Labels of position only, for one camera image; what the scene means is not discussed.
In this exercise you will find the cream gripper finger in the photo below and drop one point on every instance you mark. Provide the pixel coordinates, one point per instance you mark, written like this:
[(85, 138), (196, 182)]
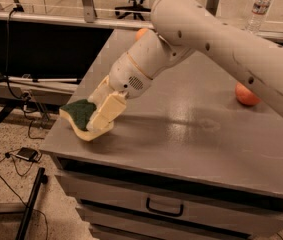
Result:
[(107, 112), (101, 92)]

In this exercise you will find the black stand leg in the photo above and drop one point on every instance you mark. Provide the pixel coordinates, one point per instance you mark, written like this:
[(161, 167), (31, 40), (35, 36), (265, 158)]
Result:
[(40, 179)]

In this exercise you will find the black power adapter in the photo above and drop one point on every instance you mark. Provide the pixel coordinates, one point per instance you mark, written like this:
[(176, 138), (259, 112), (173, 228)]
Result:
[(27, 154)]

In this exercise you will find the green and yellow sponge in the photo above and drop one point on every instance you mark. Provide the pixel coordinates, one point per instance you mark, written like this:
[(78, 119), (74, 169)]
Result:
[(78, 114)]

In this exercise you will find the left metal rail bracket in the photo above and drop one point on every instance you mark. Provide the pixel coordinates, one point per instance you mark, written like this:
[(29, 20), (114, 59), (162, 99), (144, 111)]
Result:
[(89, 11)]

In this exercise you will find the clear plastic water bottle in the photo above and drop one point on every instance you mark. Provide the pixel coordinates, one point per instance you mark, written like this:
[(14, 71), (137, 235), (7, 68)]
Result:
[(258, 14)]

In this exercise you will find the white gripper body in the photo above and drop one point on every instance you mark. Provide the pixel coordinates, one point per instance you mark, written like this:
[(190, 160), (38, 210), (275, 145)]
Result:
[(126, 76)]

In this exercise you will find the orange fruit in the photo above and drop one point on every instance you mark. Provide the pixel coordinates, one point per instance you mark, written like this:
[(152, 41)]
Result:
[(140, 33)]

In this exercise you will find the red apple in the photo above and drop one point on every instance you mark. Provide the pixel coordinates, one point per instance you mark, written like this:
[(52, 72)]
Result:
[(245, 96)]

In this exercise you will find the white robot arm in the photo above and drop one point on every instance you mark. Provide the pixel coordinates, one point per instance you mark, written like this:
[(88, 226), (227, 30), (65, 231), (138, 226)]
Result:
[(181, 27)]

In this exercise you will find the low grey bench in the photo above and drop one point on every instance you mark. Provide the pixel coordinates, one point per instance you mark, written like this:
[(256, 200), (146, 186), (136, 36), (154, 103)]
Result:
[(48, 91)]

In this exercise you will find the grey drawer cabinet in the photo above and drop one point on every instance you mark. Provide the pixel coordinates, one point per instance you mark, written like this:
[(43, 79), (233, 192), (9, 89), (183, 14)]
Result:
[(185, 141)]

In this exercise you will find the black drawer handle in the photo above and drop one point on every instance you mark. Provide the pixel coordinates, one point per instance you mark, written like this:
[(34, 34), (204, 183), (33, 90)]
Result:
[(163, 208)]

